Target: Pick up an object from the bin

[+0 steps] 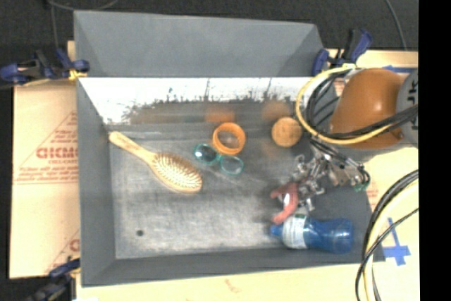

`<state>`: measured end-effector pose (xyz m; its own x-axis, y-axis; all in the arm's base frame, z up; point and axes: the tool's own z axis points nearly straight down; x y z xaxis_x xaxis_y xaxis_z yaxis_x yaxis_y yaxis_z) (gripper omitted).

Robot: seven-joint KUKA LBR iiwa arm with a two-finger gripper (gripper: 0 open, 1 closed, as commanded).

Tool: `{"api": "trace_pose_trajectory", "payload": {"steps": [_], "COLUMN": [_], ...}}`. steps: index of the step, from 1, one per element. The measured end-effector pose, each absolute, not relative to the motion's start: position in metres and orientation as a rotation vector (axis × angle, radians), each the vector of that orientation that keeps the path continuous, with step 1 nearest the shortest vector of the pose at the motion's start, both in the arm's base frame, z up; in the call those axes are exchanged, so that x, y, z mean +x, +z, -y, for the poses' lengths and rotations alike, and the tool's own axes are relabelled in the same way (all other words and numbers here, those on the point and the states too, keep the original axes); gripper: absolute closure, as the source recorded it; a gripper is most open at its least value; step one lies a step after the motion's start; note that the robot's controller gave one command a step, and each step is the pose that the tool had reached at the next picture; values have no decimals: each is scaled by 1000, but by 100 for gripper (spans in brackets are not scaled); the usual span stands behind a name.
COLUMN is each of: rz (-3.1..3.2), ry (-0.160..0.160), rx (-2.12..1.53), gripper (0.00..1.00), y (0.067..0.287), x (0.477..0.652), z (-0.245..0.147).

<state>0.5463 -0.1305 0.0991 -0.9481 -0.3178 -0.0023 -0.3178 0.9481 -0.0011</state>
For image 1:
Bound blue plastic bottle, white label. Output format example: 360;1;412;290
269;214;354;254

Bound red toy animal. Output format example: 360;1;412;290
269;181;301;226

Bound wooden hairbrush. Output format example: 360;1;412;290
108;130;204;195

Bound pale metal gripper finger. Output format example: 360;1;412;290
291;154;320;182
297;180;327;211

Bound brown cardboard board, red print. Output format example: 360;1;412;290
8;40;82;279

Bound teal sunglasses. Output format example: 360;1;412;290
193;142;245;176

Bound orange ring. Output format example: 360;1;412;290
211;121;247;156

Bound grey metal bin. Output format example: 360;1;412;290
73;10;385;287

